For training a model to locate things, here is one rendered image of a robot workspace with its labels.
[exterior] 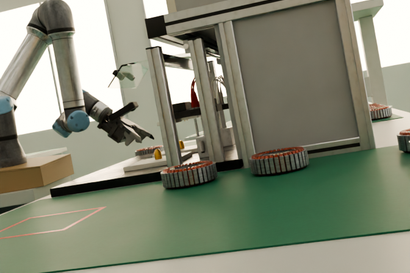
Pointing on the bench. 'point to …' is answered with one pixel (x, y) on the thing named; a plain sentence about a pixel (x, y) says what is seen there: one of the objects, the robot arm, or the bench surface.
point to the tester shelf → (240, 10)
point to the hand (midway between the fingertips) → (149, 139)
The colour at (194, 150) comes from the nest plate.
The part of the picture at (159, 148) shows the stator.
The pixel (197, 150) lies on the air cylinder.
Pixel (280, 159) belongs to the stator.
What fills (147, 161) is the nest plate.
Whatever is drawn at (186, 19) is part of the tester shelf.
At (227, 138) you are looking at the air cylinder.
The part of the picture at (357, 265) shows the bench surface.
